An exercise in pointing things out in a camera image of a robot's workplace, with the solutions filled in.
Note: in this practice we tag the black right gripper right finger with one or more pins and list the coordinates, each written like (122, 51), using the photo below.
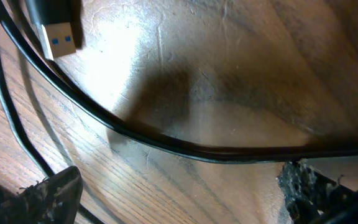
(311, 197)

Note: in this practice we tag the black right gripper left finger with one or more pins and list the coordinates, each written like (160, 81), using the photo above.
(54, 200)

